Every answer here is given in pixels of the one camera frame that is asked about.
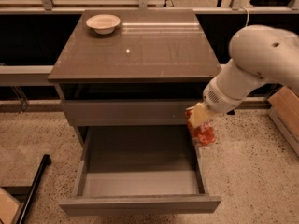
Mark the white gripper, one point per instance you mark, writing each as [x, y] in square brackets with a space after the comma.
[219, 101]

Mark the red coke can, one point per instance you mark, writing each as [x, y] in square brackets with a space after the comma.
[203, 135]

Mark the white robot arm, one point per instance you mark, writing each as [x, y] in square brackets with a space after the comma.
[258, 54]

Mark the closed grey top drawer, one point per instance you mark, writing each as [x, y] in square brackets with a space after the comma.
[127, 112]

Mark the grey drawer cabinet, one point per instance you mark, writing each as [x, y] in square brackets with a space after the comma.
[151, 55]

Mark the open grey middle drawer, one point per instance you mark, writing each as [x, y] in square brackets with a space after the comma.
[137, 170]

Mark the cardboard box at right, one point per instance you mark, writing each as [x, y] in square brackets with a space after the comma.
[284, 112]

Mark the white paper bowl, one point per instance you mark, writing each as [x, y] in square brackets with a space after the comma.
[103, 24]

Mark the black pole on floor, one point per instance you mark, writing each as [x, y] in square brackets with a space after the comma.
[46, 161]

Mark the wooden board bottom left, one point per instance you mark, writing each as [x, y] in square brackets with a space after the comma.
[9, 207]

